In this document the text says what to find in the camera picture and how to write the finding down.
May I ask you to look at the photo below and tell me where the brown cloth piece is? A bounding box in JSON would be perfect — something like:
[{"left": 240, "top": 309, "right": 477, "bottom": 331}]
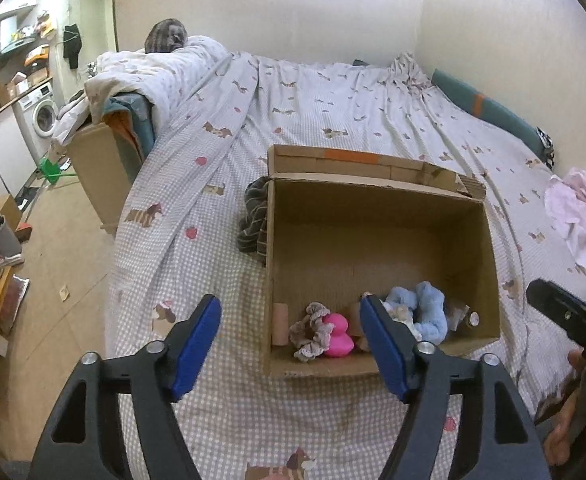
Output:
[{"left": 345, "top": 297, "right": 370, "bottom": 353}]

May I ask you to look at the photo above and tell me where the beige grey scrunchie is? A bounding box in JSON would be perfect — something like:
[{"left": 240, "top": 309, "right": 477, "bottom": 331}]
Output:
[{"left": 289, "top": 302, "right": 334, "bottom": 363}]

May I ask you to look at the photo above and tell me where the cream ruffled scrunchie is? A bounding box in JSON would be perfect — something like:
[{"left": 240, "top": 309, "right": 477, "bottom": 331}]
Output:
[{"left": 382, "top": 301, "right": 422, "bottom": 341}]

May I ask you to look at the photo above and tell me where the open brown cardboard box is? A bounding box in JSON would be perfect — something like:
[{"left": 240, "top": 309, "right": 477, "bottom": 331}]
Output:
[{"left": 261, "top": 145, "right": 500, "bottom": 378}]

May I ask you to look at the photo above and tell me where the dark striped cloth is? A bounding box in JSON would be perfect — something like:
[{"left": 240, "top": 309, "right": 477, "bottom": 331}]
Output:
[{"left": 237, "top": 177, "right": 270, "bottom": 266}]

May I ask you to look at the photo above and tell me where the pink white crumpled cloth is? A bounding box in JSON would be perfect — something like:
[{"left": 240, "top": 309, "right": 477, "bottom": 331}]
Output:
[{"left": 543, "top": 168, "right": 586, "bottom": 274}]

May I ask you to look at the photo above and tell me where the teal orange bed cushion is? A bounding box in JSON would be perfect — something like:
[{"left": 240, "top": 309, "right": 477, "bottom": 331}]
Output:
[{"left": 432, "top": 70, "right": 555, "bottom": 169}]

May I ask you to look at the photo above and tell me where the pink soft toy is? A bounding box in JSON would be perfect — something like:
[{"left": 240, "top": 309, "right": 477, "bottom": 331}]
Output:
[{"left": 322, "top": 313, "right": 355, "bottom": 358}]

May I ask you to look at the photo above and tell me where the bunched white duvet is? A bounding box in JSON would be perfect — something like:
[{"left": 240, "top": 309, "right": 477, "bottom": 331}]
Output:
[{"left": 84, "top": 36, "right": 230, "bottom": 131}]

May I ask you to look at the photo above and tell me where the light blue fluffy scrunchie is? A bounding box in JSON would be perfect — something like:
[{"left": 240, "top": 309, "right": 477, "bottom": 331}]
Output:
[{"left": 382, "top": 281, "right": 448, "bottom": 344}]

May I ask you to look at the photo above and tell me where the large cardboard box beside bed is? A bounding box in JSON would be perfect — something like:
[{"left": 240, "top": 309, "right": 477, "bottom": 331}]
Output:
[{"left": 66, "top": 122, "right": 142, "bottom": 235}]

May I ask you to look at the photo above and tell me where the black hanging garment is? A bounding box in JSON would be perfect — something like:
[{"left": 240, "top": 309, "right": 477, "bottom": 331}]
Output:
[{"left": 62, "top": 24, "right": 83, "bottom": 70}]

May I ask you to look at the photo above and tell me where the dachshund print bed sheet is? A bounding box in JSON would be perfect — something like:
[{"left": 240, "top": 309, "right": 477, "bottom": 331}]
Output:
[{"left": 106, "top": 53, "right": 586, "bottom": 479}]

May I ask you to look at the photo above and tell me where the white washing machine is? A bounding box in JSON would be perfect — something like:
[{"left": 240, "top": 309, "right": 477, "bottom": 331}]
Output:
[{"left": 12, "top": 81, "right": 58, "bottom": 164}]

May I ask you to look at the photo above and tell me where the person's hand holding gripper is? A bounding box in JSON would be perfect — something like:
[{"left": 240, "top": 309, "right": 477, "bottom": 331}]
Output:
[{"left": 542, "top": 349, "right": 586, "bottom": 467}]

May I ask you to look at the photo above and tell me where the grey striped pillow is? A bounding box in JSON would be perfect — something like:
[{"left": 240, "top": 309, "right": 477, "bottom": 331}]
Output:
[{"left": 144, "top": 18, "right": 188, "bottom": 53}]

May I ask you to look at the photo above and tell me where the green plastic tool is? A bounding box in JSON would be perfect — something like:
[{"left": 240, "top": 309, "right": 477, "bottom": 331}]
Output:
[{"left": 38, "top": 157, "right": 76, "bottom": 185}]

